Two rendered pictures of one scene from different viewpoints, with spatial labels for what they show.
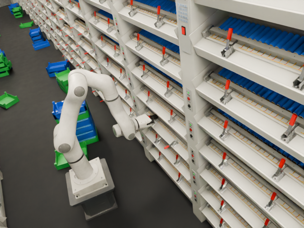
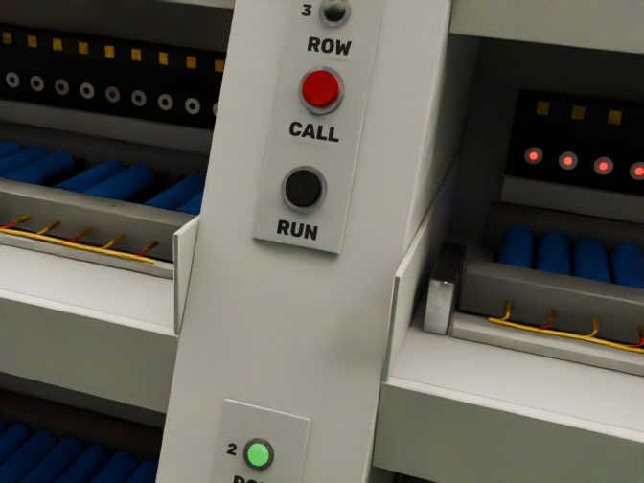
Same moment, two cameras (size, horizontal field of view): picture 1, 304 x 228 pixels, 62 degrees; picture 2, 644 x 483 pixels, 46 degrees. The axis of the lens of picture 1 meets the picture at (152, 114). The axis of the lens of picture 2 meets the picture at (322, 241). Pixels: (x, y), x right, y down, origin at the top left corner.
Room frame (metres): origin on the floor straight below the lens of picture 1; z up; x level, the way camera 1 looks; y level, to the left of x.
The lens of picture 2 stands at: (0.74, 0.07, 0.61)
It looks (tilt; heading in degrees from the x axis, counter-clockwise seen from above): 2 degrees down; 308
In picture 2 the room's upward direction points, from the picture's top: 10 degrees clockwise
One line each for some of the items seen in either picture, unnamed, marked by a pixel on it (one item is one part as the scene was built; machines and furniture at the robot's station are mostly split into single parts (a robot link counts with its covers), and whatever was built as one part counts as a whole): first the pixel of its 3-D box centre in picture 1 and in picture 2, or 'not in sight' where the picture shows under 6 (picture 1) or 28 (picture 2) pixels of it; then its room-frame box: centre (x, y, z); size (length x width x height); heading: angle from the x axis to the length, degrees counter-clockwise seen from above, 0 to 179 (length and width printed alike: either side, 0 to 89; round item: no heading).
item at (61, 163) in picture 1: (71, 154); not in sight; (1.78, 0.83, 0.04); 0.30 x 0.20 x 0.08; 100
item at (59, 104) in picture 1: (69, 106); not in sight; (2.03, 0.75, 0.44); 0.30 x 0.20 x 0.08; 101
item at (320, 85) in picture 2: not in sight; (322, 90); (0.95, -0.18, 0.66); 0.02 x 0.01 x 0.02; 25
